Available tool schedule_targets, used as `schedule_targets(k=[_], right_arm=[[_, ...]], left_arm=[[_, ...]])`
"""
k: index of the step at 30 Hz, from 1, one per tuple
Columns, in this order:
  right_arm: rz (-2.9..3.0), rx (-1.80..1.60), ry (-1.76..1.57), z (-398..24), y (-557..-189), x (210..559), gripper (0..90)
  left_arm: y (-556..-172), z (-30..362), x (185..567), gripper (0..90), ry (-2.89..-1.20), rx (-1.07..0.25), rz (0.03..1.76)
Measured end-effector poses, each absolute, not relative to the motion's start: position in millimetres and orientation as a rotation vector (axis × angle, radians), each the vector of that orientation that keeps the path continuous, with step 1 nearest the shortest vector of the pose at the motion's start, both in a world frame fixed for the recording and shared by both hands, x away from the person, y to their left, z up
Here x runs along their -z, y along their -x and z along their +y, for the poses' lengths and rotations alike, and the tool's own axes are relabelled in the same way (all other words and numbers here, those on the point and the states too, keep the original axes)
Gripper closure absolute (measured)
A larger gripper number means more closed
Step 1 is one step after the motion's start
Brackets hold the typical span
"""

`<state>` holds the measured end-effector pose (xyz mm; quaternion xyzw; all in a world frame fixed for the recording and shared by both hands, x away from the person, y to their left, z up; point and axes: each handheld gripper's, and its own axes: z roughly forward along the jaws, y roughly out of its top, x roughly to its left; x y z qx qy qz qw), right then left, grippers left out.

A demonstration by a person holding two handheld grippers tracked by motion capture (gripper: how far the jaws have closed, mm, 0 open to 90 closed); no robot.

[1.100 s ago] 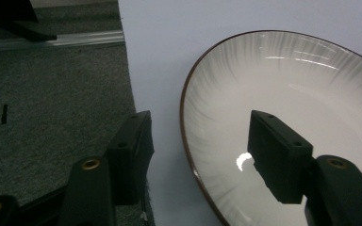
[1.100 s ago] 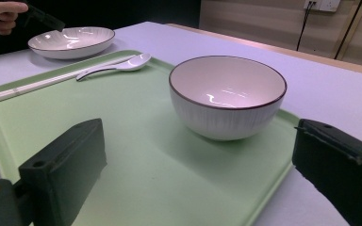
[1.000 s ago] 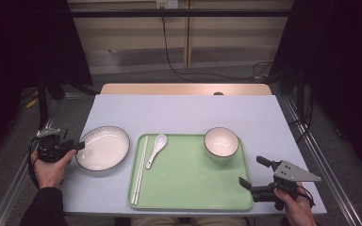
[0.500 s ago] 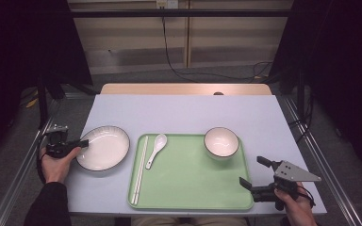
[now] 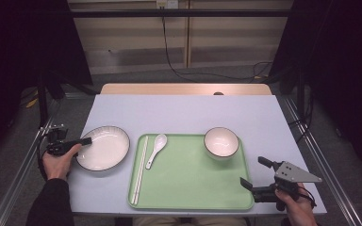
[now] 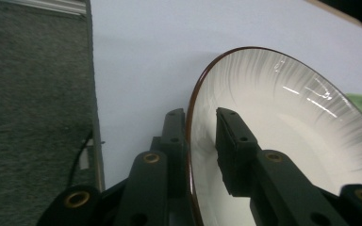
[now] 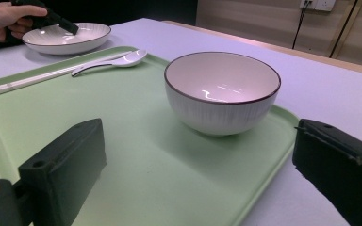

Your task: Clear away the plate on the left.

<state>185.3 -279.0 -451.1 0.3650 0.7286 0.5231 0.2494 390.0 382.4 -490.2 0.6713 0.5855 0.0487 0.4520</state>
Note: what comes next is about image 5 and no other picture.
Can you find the black metal stand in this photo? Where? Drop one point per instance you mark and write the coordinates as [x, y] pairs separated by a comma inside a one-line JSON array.
[[42, 100]]

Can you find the black horizontal frame bar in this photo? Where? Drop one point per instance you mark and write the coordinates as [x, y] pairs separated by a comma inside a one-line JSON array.
[[176, 13]]

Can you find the person's right hand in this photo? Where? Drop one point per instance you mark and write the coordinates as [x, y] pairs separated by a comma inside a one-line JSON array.
[[298, 210]]

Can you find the aluminium rail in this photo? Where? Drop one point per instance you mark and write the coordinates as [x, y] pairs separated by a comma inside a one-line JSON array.
[[323, 163], [22, 169]]

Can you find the white plate with dark rim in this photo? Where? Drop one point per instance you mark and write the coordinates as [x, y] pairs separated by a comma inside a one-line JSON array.
[[105, 149]]

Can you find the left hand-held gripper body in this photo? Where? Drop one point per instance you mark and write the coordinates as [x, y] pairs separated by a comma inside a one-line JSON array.
[[58, 146]]

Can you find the white wall socket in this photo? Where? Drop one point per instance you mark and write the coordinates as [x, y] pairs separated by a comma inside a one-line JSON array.
[[167, 3]]

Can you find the wooden wall strip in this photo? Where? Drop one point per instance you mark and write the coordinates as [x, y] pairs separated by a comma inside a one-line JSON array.
[[187, 37]]

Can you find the white ceramic spoon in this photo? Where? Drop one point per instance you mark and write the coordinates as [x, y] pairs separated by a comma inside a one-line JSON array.
[[159, 142]]

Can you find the green plastic tray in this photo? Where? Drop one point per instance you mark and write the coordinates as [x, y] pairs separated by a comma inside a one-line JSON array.
[[194, 185]]

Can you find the white bowl with dark rim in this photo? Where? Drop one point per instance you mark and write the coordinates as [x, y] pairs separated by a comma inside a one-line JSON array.
[[221, 141]]

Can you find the white chopstick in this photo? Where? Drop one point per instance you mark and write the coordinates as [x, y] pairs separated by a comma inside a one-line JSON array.
[[142, 171], [139, 171]]

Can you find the person's left hand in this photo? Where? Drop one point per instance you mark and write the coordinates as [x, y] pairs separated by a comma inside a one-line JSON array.
[[56, 166]]

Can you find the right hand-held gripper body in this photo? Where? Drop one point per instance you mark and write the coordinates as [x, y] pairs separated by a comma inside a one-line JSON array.
[[292, 172]]

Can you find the yellow floor tape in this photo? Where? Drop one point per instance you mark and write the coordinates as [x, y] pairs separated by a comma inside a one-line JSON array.
[[32, 103]]

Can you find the black curtain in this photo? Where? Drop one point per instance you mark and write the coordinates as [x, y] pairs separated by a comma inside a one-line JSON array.
[[342, 62], [19, 47]]

